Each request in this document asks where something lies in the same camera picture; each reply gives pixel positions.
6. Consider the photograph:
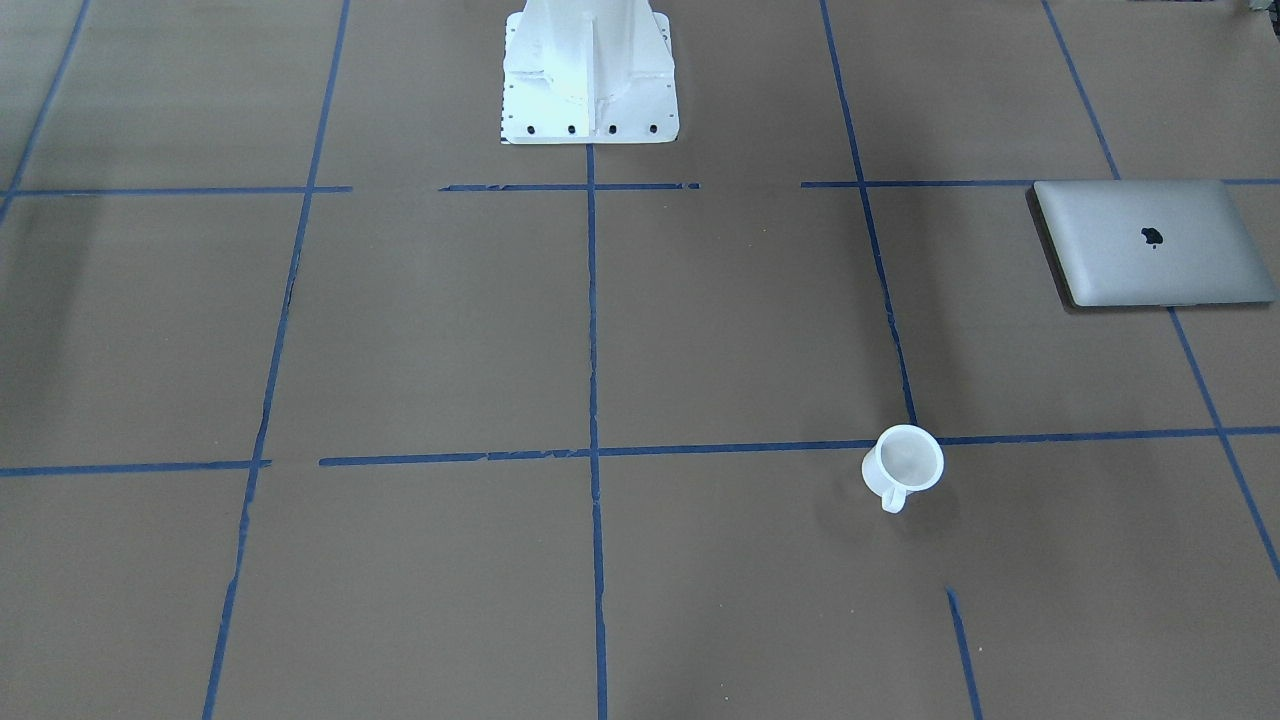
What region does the white plastic cup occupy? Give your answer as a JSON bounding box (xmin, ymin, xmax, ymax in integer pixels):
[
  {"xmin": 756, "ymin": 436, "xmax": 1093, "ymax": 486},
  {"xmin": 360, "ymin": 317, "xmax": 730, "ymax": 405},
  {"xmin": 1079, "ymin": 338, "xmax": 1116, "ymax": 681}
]
[{"xmin": 861, "ymin": 424, "xmax": 945, "ymax": 514}]

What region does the silver closed laptop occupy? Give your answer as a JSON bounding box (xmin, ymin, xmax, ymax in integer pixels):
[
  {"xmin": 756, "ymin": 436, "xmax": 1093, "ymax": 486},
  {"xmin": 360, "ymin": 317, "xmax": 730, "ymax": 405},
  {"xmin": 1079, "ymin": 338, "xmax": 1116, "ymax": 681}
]
[{"xmin": 1030, "ymin": 179, "xmax": 1277, "ymax": 309}]

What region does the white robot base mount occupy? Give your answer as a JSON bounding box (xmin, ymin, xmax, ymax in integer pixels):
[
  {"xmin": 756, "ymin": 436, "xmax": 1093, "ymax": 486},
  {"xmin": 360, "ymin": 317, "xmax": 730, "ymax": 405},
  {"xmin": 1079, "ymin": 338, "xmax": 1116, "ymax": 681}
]
[{"xmin": 499, "ymin": 1, "xmax": 680, "ymax": 145}]

